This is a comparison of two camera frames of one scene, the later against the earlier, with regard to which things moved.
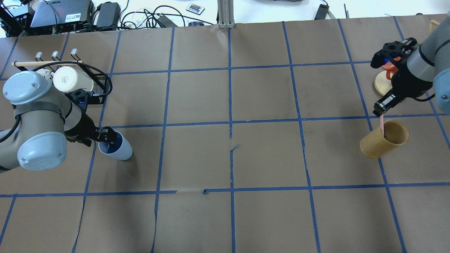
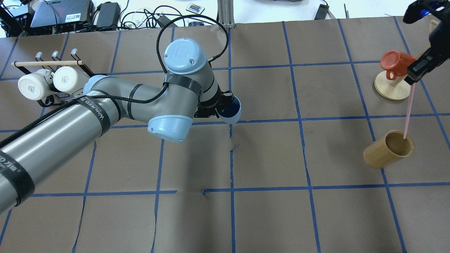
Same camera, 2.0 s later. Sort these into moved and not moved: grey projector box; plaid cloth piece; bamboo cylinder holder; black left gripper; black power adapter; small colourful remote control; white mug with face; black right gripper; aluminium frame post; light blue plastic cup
Moved: bamboo cylinder holder; black right gripper; black left gripper; light blue plastic cup
Not moved: small colourful remote control; white mug with face; plaid cloth piece; black power adapter; aluminium frame post; grey projector box
